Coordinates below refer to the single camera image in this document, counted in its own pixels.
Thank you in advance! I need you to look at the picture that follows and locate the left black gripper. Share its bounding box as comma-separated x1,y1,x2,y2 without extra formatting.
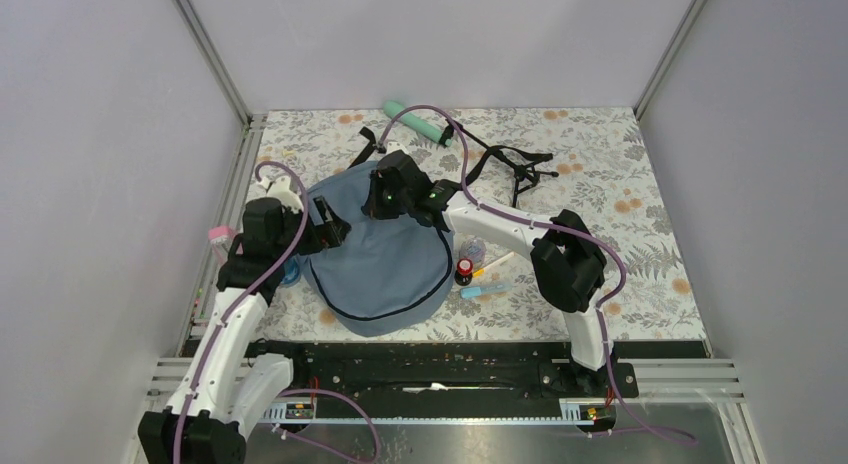
275,195,350,261

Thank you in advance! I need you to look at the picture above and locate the blue grey backpack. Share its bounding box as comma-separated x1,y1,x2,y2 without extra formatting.
296,151,455,337

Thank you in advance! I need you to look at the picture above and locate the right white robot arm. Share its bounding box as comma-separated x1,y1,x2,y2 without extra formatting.
363,150,614,396

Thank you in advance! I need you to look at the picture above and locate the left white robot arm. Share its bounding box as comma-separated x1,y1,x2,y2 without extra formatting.
138,192,351,463

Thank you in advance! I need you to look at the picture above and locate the mint green tube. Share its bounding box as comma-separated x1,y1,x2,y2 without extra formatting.
382,100,453,147

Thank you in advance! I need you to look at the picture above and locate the clear round container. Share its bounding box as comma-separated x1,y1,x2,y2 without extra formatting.
459,237,487,267

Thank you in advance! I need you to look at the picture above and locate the red black button toy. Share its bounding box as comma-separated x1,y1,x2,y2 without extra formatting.
454,258,474,287

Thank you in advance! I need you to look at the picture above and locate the pink metronome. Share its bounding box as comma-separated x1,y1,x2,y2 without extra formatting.
207,226,236,265

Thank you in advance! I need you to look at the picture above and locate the white orange pen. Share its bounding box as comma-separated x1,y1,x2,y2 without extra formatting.
472,251,515,278

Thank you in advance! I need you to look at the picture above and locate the light blue marker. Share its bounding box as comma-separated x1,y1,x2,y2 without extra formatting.
460,282,512,299

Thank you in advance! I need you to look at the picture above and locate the floral table mat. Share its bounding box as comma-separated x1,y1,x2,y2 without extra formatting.
247,107,707,347

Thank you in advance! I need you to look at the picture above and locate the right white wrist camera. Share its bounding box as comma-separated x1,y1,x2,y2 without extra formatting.
376,139,410,156

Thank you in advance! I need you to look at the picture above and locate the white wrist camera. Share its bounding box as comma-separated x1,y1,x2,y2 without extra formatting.
257,175,304,214
376,139,410,156

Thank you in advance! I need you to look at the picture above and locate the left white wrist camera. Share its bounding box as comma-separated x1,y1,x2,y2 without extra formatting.
257,175,304,214

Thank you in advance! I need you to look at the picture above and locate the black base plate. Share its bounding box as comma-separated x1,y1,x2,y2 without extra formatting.
245,339,609,418

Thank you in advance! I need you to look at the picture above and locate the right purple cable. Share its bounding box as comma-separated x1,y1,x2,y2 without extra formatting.
374,104,700,449

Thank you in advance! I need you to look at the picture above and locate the grey slotted cable duct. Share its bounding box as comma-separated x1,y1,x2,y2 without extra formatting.
254,397,601,428

